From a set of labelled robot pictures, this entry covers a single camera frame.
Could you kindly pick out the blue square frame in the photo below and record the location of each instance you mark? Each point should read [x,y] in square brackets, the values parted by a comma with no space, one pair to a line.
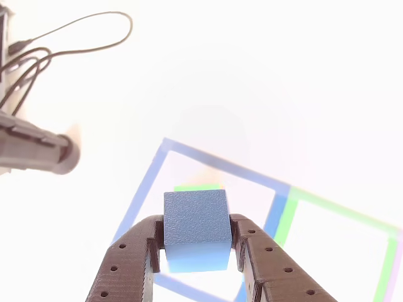
[148,188]

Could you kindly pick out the purple square frame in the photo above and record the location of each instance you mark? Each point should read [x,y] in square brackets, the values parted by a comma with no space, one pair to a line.
[397,261]

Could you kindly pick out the small blue cube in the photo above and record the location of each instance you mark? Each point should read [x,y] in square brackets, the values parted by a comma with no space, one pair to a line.
[195,220]

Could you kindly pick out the green square frame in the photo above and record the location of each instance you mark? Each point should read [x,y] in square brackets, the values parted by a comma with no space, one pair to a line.
[288,220]

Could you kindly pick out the black camera tripod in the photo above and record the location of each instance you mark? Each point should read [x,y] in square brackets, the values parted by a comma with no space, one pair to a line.
[34,151]

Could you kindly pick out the green cube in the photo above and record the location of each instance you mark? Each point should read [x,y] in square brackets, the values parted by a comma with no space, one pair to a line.
[195,187]

